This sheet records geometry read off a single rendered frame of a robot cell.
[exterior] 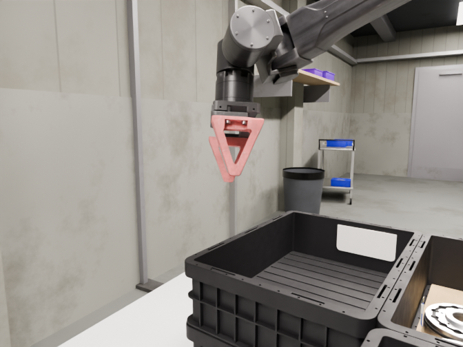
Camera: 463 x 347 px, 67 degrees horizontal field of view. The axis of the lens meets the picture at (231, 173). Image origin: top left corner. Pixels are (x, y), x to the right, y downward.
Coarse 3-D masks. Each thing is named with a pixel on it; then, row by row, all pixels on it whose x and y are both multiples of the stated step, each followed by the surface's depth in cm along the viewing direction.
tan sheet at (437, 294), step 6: (432, 288) 68; (438, 288) 68; (444, 288) 68; (450, 288) 68; (432, 294) 66; (438, 294) 66; (444, 294) 66; (450, 294) 66; (456, 294) 66; (462, 294) 66; (426, 300) 63; (432, 300) 63; (438, 300) 63; (444, 300) 63; (450, 300) 63; (456, 300) 63; (462, 300) 63; (426, 306) 61; (420, 330) 54
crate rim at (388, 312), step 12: (420, 240) 66; (456, 240) 66; (420, 252) 60; (408, 264) 55; (408, 276) 51; (396, 288) 47; (396, 300) 44; (384, 312) 41; (384, 324) 39; (396, 324) 39; (420, 336) 37; (432, 336) 37
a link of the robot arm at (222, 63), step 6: (222, 42) 51; (222, 54) 50; (216, 60) 52; (222, 60) 50; (216, 66) 52; (222, 66) 50; (228, 66) 50; (234, 66) 49; (252, 66) 51; (216, 72) 51; (228, 72) 51; (246, 72) 51; (252, 72) 51
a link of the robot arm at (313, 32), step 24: (336, 0) 46; (360, 0) 44; (384, 0) 43; (408, 0) 44; (288, 24) 50; (312, 24) 48; (336, 24) 46; (360, 24) 47; (288, 48) 51; (312, 48) 49
